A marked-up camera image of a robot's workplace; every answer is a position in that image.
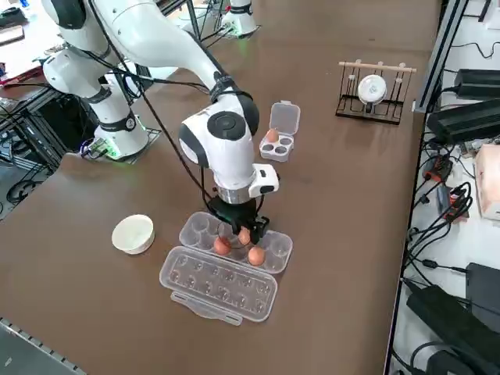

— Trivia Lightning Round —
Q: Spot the pale pink box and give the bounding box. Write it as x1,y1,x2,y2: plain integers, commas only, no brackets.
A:
473,143,500,223

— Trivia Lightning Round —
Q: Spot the grey aluminium frame rail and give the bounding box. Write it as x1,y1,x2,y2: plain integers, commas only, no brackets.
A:
0,316,87,375

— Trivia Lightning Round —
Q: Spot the small four-slot egg tray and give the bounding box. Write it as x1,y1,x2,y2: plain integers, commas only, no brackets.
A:
258,100,302,163

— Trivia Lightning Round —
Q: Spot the white cup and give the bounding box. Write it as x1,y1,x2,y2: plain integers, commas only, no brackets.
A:
357,74,388,113

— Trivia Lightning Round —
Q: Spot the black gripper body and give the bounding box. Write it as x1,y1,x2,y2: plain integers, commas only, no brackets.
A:
209,197,262,228

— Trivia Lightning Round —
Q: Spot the black power brick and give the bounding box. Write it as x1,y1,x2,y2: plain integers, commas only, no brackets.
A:
455,68,500,99
466,262,500,323
405,284,500,375
426,98,500,145

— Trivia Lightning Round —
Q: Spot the aluminium frame post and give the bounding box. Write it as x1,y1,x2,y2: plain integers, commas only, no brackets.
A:
414,0,470,114

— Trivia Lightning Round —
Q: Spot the transparent twelve-slot egg tray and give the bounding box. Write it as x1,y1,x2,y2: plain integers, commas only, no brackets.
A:
159,210,295,326

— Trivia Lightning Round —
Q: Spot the white bowl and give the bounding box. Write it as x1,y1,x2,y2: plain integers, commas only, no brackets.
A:
111,213,156,255

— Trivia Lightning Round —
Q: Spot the red black power strip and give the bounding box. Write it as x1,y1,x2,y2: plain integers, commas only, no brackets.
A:
437,183,470,223
423,155,454,183

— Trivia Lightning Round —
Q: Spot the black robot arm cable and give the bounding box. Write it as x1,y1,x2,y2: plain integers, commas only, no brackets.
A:
87,0,235,251

